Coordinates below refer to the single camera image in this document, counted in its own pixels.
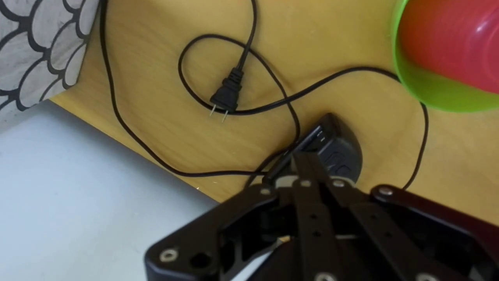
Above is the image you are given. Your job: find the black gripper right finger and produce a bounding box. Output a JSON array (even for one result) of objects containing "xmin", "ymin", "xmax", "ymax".
[{"xmin": 310, "ymin": 153, "xmax": 499, "ymax": 281}]

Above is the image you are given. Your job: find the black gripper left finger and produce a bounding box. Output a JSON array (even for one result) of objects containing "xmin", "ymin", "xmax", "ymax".
[{"xmin": 143, "ymin": 151, "xmax": 341, "ymax": 281}]

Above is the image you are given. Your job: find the light wooden dresser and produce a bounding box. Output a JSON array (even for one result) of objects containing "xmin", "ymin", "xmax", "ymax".
[{"xmin": 48, "ymin": 0, "xmax": 499, "ymax": 227}]

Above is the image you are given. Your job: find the red cup inside bowl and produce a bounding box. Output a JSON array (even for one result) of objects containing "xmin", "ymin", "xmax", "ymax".
[{"xmin": 397, "ymin": 0, "xmax": 499, "ymax": 96}]

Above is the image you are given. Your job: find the black power cable with plug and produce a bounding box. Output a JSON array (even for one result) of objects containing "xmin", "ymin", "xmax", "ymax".
[{"xmin": 96, "ymin": 0, "xmax": 430, "ymax": 192}]

